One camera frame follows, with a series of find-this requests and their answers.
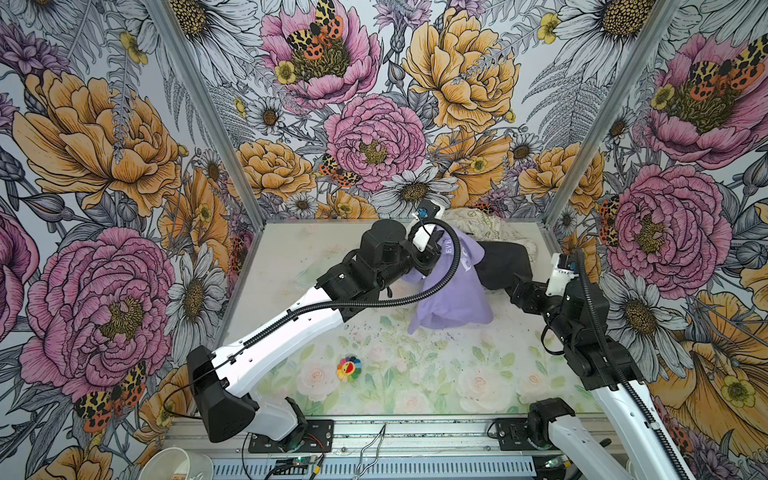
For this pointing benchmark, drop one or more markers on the white slotted cable duct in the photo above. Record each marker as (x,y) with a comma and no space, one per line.
(484,467)

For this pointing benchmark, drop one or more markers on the white paper cup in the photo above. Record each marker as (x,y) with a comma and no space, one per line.
(177,463)

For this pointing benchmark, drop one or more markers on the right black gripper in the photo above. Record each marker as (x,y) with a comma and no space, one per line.
(538,291)

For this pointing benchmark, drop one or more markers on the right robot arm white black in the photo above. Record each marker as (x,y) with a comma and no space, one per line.
(575,310)

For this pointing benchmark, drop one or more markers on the aluminium front rail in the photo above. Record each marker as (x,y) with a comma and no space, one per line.
(389,435)

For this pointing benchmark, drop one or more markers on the small rainbow coloured toy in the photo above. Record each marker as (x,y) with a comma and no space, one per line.
(349,369)

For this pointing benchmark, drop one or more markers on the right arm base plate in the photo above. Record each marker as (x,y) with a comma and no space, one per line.
(512,434)

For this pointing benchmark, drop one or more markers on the aluminium corner post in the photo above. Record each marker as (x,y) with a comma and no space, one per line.
(660,18)
(185,62)

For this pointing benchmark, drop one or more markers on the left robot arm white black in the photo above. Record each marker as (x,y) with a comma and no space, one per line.
(222,380)

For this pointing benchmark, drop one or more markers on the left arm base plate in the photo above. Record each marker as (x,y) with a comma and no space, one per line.
(318,438)

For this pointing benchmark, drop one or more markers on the black cloth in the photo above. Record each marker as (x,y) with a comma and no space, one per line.
(503,264)

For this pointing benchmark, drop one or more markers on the purple cloth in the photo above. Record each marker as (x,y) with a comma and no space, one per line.
(462,301)

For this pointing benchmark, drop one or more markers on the right aluminium corner post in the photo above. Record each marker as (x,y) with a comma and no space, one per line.
(660,18)

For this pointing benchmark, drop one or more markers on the left aluminium corner post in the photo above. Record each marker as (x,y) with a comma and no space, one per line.
(185,62)

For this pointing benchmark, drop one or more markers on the cream patterned cloth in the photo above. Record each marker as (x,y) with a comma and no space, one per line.
(485,227)

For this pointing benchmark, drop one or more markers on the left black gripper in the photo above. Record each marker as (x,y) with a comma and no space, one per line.
(430,253)

